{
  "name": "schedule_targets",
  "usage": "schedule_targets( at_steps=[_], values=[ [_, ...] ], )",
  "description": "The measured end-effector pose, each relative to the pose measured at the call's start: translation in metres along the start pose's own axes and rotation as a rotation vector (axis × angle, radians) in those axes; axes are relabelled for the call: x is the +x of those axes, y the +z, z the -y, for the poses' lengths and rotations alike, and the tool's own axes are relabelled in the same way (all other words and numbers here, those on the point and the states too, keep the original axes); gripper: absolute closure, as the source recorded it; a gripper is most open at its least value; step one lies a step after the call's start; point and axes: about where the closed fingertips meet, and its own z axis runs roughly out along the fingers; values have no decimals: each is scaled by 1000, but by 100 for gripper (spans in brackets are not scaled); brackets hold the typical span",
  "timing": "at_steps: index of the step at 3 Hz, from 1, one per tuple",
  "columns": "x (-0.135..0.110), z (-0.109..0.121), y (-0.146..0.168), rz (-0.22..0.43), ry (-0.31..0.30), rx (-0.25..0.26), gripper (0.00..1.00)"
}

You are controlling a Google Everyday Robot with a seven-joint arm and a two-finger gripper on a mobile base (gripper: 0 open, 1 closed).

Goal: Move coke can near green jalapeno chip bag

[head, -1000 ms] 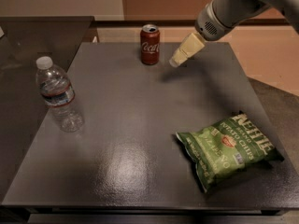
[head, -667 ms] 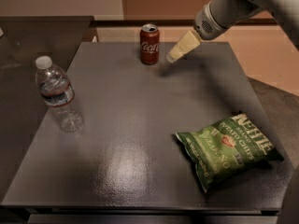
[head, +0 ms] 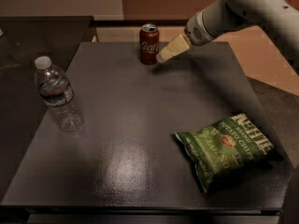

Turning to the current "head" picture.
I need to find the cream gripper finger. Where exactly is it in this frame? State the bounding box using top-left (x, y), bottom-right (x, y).
top-left (156, 35), bottom-right (191, 63)

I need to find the red coke can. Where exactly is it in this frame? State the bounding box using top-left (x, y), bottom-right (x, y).
top-left (139, 23), bottom-right (160, 65)

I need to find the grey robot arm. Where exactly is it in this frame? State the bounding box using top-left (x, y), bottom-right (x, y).
top-left (157, 0), bottom-right (299, 71)

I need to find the green jalapeno chip bag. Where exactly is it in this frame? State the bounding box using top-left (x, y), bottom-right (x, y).
top-left (176, 113), bottom-right (280, 193)

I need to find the clear plastic water bottle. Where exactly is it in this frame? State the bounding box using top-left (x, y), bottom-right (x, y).
top-left (35, 56), bottom-right (83, 133)

